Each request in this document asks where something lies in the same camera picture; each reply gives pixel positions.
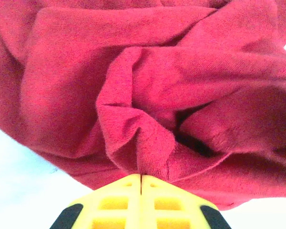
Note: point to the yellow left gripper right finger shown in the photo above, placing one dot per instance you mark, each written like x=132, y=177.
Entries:
x=171, y=210

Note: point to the red t-shirt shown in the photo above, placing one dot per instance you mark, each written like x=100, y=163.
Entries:
x=133, y=83

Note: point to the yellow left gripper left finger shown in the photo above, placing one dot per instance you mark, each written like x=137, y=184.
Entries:
x=114, y=210

